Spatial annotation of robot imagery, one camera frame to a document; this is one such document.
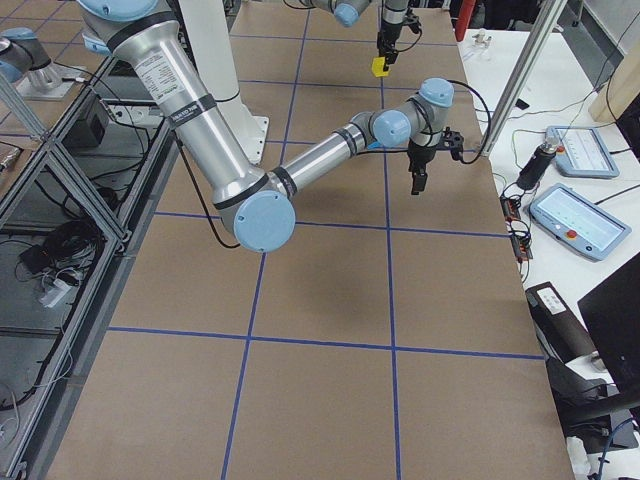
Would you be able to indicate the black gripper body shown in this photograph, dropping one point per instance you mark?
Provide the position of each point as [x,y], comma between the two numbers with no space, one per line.
[418,158]
[388,36]

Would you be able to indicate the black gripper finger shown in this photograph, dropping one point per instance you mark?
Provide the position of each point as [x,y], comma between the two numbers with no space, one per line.
[390,56]
[419,180]

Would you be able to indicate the yellow cube block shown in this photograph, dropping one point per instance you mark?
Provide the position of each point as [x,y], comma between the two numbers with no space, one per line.
[379,67]

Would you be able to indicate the black water bottle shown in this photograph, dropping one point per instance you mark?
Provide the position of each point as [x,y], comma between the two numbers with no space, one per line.
[536,166]

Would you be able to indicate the far teach pendant tablet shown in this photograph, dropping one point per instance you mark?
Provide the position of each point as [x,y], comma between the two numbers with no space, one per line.
[582,153]

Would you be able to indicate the teach pendant tablet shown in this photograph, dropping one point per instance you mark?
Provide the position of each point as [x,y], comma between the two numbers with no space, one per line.
[582,153]
[578,223]

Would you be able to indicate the near teach pendant tablet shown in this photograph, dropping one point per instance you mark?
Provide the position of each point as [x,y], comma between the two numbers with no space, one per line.
[578,223]

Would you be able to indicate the black computer monitor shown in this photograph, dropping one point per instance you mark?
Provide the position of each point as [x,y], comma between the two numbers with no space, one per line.
[611,314]

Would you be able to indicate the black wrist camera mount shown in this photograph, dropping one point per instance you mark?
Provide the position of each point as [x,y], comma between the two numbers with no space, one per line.
[453,142]

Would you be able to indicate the aluminium frame post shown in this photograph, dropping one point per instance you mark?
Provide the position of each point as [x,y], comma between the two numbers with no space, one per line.
[536,40]

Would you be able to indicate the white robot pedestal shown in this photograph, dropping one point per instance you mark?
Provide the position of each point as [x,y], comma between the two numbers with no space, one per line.
[208,36]

